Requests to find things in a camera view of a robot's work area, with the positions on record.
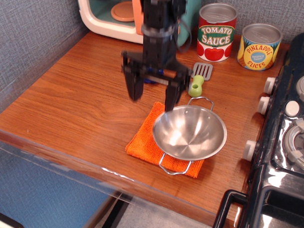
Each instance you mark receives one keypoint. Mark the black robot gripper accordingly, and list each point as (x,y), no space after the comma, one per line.
(159,52)

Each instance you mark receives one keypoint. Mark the small steel pot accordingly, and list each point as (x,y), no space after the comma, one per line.
(189,133)

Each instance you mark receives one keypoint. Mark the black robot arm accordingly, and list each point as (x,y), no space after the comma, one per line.
(162,10)

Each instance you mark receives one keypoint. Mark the teal toy microwave oven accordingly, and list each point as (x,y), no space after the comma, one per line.
(97,16)

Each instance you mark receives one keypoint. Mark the blue toy grape bunch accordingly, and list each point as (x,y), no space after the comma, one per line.
(150,80)

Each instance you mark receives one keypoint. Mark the orange microfibre cloth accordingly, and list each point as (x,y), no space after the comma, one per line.
(142,145)

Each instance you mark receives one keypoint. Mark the tomato sauce can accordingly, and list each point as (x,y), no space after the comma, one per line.
(216,29)

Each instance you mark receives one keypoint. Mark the white stove knob middle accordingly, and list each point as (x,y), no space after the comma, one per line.
(263,105)

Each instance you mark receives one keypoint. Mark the white stove knob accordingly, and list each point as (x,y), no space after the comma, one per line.
(269,85)
(263,105)
(249,149)

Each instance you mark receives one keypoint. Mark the pineapple slices can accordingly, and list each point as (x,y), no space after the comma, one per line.
(259,46)

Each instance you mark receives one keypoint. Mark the white stove knob far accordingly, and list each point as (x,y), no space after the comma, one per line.
(269,85)

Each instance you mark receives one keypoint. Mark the white stove knob near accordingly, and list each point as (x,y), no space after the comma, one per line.
(249,149)

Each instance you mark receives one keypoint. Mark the black toy stove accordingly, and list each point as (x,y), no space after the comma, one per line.
(275,196)

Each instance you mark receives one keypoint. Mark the toy spatula green handle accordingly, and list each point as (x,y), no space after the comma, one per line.
(201,73)

